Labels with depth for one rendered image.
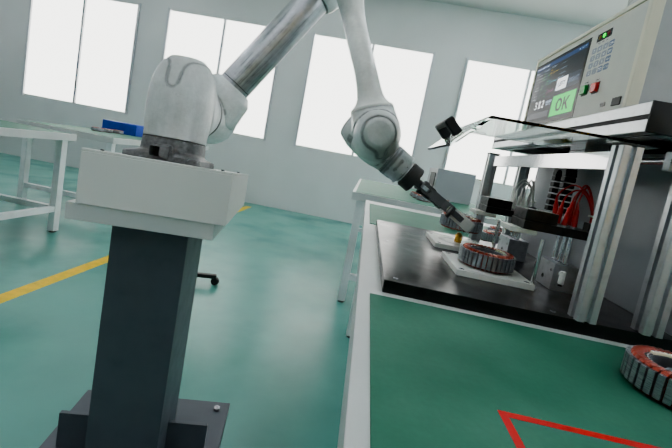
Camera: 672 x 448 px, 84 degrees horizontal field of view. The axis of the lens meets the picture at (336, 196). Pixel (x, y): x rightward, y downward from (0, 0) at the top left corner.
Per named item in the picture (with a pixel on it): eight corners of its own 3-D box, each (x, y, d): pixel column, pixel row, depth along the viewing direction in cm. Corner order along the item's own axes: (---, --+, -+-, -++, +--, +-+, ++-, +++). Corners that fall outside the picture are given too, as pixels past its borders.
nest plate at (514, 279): (455, 275, 72) (457, 268, 72) (440, 255, 87) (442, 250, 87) (534, 291, 71) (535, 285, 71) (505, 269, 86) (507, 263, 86)
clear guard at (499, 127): (449, 145, 62) (457, 109, 61) (427, 149, 86) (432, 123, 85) (653, 182, 60) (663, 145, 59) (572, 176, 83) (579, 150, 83)
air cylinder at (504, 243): (504, 258, 99) (509, 238, 98) (495, 251, 106) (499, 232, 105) (524, 262, 98) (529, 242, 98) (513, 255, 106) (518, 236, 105)
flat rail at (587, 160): (617, 169, 57) (622, 150, 57) (489, 165, 119) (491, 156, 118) (625, 171, 57) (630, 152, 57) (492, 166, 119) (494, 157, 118)
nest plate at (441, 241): (434, 246, 96) (435, 242, 96) (425, 235, 111) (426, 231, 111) (492, 258, 95) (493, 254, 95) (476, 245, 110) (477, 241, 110)
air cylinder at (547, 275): (548, 289, 75) (555, 263, 74) (532, 278, 82) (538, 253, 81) (574, 294, 74) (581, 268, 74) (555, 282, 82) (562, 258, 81)
